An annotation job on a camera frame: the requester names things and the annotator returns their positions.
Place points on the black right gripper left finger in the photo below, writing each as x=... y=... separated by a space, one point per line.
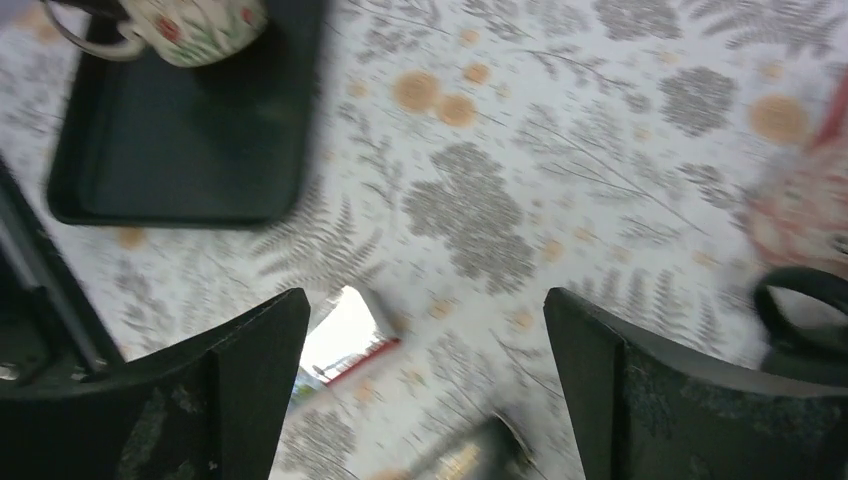
x=209 y=407

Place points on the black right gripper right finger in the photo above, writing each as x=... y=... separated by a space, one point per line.
x=645 y=407

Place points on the pink speckled mug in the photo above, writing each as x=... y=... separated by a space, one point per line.
x=800 y=218

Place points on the brown ribbed mug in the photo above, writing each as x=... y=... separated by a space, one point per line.
x=185 y=34

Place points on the silver red flat box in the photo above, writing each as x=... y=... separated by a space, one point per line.
x=346 y=330

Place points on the black rectangular tray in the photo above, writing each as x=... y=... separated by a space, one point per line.
x=145 y=143

